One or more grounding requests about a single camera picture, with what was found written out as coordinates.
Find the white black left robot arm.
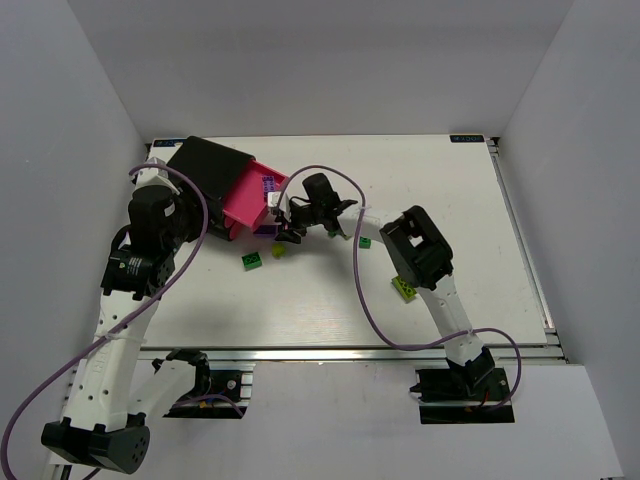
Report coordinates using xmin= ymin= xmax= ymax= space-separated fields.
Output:
xmin=41 ymin=158 xmax=208 ymax=474

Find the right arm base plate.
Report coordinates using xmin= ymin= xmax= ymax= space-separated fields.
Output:
xmin=409 ymin=368 xmax=515 ymax=425

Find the green hollow lego brick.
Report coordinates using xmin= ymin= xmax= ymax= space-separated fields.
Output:
xmin=359 ymin=237 xmax=372 ymax=249

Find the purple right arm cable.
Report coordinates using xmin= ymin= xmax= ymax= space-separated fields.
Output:
xmin=277 ymin=164 xmax=524 ymax=409

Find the green 2x3 lego brick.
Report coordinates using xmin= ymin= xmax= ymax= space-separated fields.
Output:
xmin=241 ymin=252 xmax=263 ymax=271

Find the purple lego brick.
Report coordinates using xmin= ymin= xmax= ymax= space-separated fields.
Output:
xmin=253 ymin=224 xmax=278 ymax=238

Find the lime 2x2 lego brick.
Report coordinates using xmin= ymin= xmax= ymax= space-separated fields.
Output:
xmin=271 ymin=243 xmax=286 ymax=259

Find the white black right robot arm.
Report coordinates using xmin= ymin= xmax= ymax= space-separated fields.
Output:
xmin=266 ymin=173 xmax=495 ymax=395

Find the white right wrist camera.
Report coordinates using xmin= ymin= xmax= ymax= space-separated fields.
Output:
xmin=266 ymin=191 xmax=281 ymax=210

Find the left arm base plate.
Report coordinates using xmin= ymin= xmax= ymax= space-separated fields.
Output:
xmin=151 ymin=348 xmax=253 ymax=419

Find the lime long lego brick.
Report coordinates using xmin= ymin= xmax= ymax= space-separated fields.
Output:
xmin=391 ymin=276 xmax=417 ymax=303

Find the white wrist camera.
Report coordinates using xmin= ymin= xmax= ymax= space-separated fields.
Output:
xmin=266 ymin=191 xmax=281 ymax=210
xmin=132 ymin=157 xmax=178 ymax=193

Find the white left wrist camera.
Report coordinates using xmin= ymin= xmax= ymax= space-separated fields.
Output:
xmin=132 ymin=157 xmax=178 ymax=193

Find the black pink drawer organizer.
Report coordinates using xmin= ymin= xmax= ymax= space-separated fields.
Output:
xmin=168 ymin=136 xmax=287 ymax=241

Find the purple lego plate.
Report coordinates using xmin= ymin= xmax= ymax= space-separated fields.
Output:
xmin=262 ymin=175 xmax=277 ymax=197

